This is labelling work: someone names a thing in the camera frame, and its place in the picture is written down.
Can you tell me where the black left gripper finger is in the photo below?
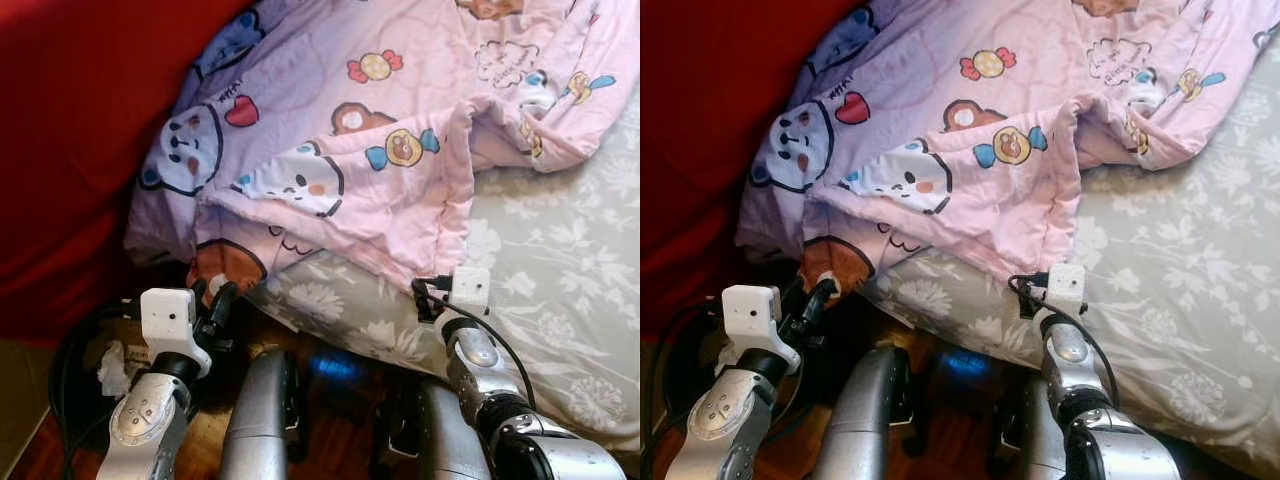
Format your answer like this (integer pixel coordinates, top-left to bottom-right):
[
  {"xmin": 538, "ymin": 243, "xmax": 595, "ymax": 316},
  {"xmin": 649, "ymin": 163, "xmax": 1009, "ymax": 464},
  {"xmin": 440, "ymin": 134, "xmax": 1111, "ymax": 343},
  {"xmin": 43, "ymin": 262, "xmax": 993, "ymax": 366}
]
[
  {"xmin": 205, "ymin": 280, "xmax": 242, "ymax": 331},
  {"xmin": 798, "ymin": 277, "xmax": 840, "ymax": 327}
]

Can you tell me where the silver left robot leg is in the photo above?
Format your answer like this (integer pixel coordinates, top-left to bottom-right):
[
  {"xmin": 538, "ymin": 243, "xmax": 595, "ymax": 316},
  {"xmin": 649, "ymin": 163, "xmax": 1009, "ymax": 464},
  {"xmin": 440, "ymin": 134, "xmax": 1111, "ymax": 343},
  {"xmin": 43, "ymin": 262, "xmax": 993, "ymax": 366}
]
[
  {"xmin": 812, "ymin": 345, "xmax": 916, "ymax": 480},
  {"xmin": 218, "ymin": 347, "xmax": 301, "ymax": 480}
]

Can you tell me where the silver robot leg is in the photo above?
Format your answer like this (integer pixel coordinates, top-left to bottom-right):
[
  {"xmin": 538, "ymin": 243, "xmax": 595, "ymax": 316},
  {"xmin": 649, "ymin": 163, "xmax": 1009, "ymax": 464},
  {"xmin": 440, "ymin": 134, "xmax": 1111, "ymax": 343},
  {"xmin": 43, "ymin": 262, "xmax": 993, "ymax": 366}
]
[
  {"xmin": 985, "ymin": 378, "xmax": 1066, "ymax": 480},
  {"xmin": 812, "ymin": 345, "xmax": 916, "ymax": 480},
  {"xmin": 218, "ymin": 347, "xmax": 301, "ymax": 480},
  {"xmin": 385, "ymin": 380, "xmax": 491, "ymax": 480}
]

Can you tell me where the crumpled white tissue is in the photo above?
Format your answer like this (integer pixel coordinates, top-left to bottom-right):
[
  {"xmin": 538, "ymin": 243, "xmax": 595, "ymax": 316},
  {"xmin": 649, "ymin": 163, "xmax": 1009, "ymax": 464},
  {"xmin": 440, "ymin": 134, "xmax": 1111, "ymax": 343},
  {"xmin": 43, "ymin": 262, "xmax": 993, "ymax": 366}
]
[{"xmin": 97, "ymin": 340, "xmax": 146, "ymax": 399}]

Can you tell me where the black waste bin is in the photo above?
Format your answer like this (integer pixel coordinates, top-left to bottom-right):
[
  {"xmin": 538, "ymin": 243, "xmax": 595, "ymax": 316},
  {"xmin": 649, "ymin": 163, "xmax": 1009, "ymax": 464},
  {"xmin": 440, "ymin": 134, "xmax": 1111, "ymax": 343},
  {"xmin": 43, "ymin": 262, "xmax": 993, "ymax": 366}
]
[
  {"xmin": 648, "ymin": 300, "xmax": 746, "ymax": 471},
  {"xmin": 48, "ymin": 300, "xmax": 151, "ymax": 471}
]

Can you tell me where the grey floral bed sheet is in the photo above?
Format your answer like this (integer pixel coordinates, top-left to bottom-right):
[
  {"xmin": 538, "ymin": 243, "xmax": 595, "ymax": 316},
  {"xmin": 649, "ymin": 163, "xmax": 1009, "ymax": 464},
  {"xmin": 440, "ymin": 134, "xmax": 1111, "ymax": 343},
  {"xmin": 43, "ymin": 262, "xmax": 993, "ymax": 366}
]
[
  {"xmin": 860, "ymin": 40, "xmax": 1280, "ymax": 471},
  {"xmin": 245, "ymin": 85, "xmax": 641, "ymax": 451}
]

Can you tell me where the silver right robot leg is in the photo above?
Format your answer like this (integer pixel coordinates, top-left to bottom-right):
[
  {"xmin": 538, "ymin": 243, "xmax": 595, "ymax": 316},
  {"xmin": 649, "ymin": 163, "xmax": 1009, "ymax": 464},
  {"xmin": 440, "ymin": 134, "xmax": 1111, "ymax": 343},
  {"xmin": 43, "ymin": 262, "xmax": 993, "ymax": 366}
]
[
  {"xmin": 385, "ymin": 380, "xmax": 491, "ymax": 480},
  {"xmin": 985, "ymin": 378, "xmax": 1066, "ymax": 480}
]

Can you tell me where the red cushion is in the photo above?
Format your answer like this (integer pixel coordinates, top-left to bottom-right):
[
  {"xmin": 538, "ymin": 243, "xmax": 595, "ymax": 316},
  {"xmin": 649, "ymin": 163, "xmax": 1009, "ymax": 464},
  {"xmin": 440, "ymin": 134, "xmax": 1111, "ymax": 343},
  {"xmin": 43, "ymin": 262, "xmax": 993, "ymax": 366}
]
[
  {"xmin": 0, "ymin": 0, "xmax": 256, "ymax": 346},
  {"xmin": 640, "ymin": 0, "xmax": 871, "ymax": 336}
]

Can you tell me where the pink cartoon print blanket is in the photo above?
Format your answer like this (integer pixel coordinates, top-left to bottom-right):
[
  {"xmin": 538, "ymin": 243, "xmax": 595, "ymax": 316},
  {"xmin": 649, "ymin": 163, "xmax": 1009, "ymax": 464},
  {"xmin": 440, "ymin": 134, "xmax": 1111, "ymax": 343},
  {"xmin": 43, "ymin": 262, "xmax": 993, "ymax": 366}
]
[
  {"xmin": 125, "ymin": 0, "xmax": 641, "ymax": 296},
  {"xmin": 735, "ymin": 0, "xmax": 1280, "ymax": 301}
]

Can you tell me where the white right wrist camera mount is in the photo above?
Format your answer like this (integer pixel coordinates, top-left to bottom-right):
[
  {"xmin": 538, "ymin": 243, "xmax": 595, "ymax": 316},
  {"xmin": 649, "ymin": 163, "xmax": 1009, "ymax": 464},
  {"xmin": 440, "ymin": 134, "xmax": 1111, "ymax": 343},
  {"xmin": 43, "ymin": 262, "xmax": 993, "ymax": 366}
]
[
  {"xmin": 1045, "ymin": 263, "xmax": 1088, "ymax": 313},
  {"xmin": 450, "ymin": 266, "xmax": 493, "ymax": 316}
]

